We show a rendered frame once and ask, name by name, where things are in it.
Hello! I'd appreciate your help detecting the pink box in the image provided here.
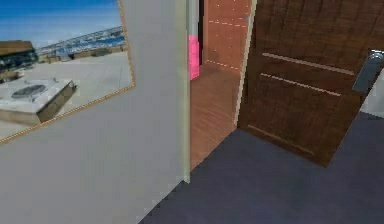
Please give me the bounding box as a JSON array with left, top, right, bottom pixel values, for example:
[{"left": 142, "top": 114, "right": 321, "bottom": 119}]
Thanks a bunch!
[{"left": 188, "top": 34, "right": 201, "bottom": 81}]

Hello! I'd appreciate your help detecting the dark brown wooden door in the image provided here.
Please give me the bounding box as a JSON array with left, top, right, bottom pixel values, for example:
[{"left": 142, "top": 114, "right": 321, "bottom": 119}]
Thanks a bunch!
[{"left": 237, "top": 0, "right": 384, "bottom": 168}]

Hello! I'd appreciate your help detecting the framed seaside picture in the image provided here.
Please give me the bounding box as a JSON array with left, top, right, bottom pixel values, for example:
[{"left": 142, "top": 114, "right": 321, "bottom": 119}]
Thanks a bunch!
[{"left": 0, "top": 0, "right": 137, "bottom": 145}]

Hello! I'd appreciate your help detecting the grey door handle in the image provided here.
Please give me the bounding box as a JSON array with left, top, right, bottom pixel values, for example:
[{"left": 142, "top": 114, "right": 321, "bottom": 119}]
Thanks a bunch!
[{"left": 352, "top": 49, "right": 384, "bottom": 94}]

